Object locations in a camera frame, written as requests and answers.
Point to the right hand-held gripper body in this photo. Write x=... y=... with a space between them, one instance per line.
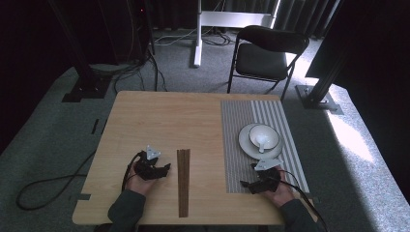
x=267 y=180

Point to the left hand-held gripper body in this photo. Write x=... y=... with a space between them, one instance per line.
x=146 y=169

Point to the brown wooden chopstick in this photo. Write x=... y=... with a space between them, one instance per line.
x=185 y=180
x=182 y=180
x=179 y=180

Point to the person's left hand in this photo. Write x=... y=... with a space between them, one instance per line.
x=138 y=185

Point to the person's right hand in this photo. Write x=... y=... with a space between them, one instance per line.
x=283 y=193

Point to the white plate with dark rim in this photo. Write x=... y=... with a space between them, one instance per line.
x=245 y=145

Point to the white ceramic spoon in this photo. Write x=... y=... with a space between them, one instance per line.
x=261 y=140

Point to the white bowl with dark rim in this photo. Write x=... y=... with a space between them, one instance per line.
x=270 y=132

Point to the grey striped placemat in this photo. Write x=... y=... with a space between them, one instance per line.
x=235 y=129

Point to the black tape strip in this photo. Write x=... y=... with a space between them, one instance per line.
x=94 y=126

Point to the grey tape piece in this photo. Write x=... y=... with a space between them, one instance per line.
x=84 y=196

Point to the black metal stand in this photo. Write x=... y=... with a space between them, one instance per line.
x=322 y=90
x=85 y=83

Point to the black folding chair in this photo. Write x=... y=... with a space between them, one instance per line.
x=261 y=61

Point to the black computer tower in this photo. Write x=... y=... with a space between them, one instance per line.
x=129 y=29

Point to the dark curtain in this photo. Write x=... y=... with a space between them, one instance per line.
x=299 y=16

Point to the white desk frame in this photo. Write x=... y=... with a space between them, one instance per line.
x=225 y=19

